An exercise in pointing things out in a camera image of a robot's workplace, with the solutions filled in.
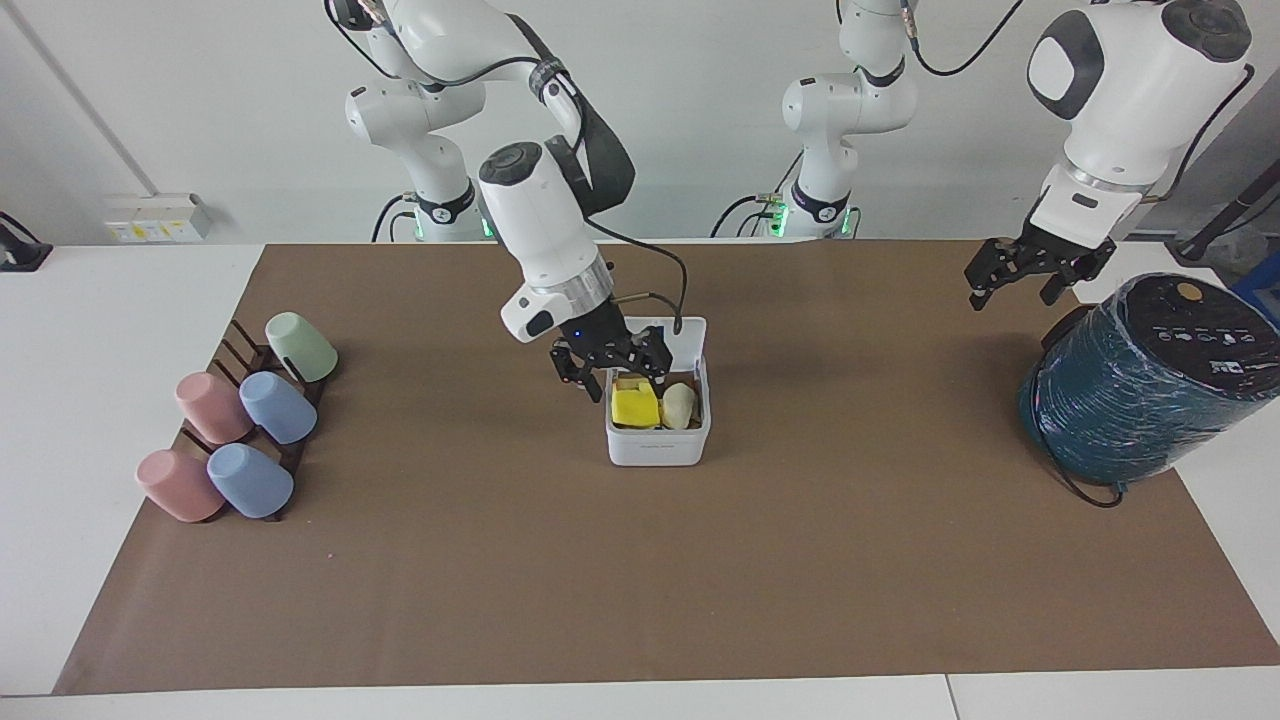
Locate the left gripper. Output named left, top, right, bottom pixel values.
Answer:
left=964, top=221, right=1117, bottom=312

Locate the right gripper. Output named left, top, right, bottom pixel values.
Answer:
left=549, top=296, right=674, bottom=405

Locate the teal wrapped bin, black lid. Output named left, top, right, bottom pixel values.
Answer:
left=1017, top=271, right=1280, bottom=487

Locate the yellow sponge piece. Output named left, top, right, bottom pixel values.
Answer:
left=612, top=379, right=662, bottom=430

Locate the white plastic container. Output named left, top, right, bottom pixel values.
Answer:
left=604, top=317, right=712, bottom=468

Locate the black stand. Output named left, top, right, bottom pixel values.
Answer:
left=1172, top=158, right=1280, bottom=267
left=0, top=211, right=54, bottom=273

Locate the blue box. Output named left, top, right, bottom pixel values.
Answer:
left=1232, top=253, right=1280, bottom=326

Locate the green plastic cup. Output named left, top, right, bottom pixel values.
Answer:
left=264, top=311, right=340, bottom=384

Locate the blue plastic cup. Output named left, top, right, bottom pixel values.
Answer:
left=238, top=371, right=319, bottom=446
left=206, top=442, right=296, bottom=520

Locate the dark brown cup rack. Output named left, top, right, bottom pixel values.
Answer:
left=178, top=319, right=337, bottom=524

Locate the pink plastic cup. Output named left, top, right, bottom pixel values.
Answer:
left=175, top=371, right=254, bottom=446
left=135, top=448, right=226, bottom=524

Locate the black cable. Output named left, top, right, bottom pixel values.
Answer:
left=322, top=0, right=688, bottom=337
left=1038, top=425, right=1128, bottom=510
left=710, top=150, right=807, bottom=240
left=900, top=0, right=1028, bottom=78
left=370, top=192, right=419, bottom=244
left=1150, top=63, right=1257, bottom=204

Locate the white wall socket box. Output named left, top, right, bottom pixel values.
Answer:
left=103, top=192, right=214, bottom=245

